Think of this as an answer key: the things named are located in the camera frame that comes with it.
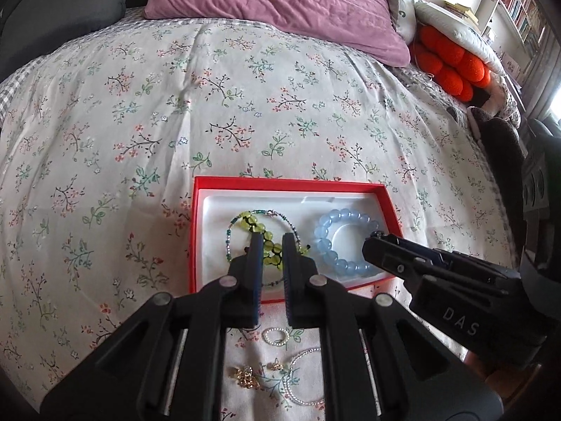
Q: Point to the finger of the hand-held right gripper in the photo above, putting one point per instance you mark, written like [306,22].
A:
[438,255]
[394,261]

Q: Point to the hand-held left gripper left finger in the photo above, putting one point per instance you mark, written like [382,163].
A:
[256,272]

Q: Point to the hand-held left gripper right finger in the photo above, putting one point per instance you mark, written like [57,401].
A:
[288,272]

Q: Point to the red jewelry box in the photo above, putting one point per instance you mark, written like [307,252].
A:
[195,250]

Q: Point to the small gold earring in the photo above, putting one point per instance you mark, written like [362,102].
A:
[276,365]

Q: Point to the gold cluster earring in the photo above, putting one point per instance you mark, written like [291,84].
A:
[245,377]

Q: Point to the person's right hand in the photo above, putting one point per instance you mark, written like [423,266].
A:
[495,377]

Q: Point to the dark grey plush cloth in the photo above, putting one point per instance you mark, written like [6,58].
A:
[499,140]

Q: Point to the orange knitted cushion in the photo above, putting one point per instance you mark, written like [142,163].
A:
[442,61]

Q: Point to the floral bedsheet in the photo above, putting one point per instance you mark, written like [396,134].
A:
[131,96]

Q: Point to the stack of books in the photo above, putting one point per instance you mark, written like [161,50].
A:
[460,8]

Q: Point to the white patterned pillow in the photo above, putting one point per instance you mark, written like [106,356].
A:
[403,8]

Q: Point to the white bookshelf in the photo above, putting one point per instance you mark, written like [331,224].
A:
[521,8]

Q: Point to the purple pillow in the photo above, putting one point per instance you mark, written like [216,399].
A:
[285,0]

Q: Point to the dark grey cushion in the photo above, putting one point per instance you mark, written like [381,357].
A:
[52,4]

